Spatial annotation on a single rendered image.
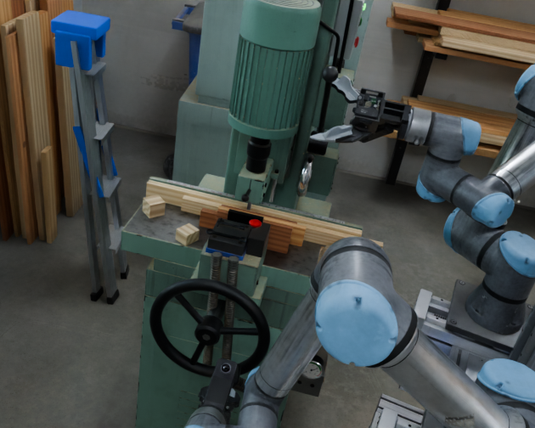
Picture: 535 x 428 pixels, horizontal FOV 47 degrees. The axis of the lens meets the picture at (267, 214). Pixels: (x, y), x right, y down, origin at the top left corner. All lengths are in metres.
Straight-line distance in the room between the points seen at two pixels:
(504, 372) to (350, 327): 0.43
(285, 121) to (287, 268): 0.37
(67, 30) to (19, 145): 0.74
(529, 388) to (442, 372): 0.27
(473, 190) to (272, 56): 0.52
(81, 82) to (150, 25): 1.72
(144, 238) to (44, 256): 1.48
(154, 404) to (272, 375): 0.83
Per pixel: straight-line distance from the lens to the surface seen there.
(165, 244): 1.59
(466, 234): 1.70
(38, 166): 2.95
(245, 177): 1.57
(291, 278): 1.56
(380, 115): 1.35
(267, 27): 1.39
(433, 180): 1.41
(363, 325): 0.89
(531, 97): 1.64
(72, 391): 2.43
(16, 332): 2.67
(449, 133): 1.37
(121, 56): 4.10
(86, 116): 2.35
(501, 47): 3.42
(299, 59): 1.42
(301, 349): 1.14
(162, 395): 1.95
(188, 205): 1.70
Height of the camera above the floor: 1.81
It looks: 31 degrees down
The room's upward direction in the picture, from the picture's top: 11 degrees clockwise
